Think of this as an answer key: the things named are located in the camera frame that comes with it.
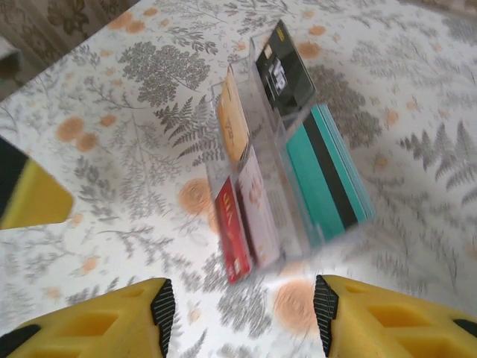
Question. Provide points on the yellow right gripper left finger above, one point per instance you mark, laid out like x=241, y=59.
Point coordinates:
x=93, y=328

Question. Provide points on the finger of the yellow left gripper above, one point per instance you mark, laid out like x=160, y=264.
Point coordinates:
x=30, y=194

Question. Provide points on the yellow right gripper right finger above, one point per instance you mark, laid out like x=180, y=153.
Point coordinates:
x=402, y=328

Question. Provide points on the pink blossom print card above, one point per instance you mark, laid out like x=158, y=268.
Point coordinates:
x=259, y=209

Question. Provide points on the gold VIP card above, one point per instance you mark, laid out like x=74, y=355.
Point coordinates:
x=233, y=119

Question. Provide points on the black VIP card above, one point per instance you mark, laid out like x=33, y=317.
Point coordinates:
x=285, y=71

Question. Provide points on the red VIP card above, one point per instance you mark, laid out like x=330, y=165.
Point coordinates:
x=233, y=231

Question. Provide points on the teal magnetic stripe cards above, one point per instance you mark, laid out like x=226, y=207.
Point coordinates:
x=328, y=175

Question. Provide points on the clear acrylic card organizer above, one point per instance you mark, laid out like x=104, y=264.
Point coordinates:
x=274, y=156

